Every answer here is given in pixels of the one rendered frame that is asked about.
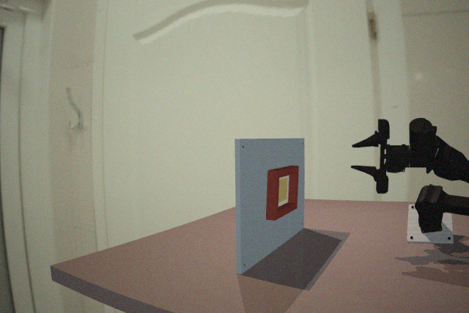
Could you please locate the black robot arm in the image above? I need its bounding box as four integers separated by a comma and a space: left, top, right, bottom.
409, 118, 469, 233

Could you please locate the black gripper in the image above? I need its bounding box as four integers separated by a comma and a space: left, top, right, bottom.
351, 119, 410, 194

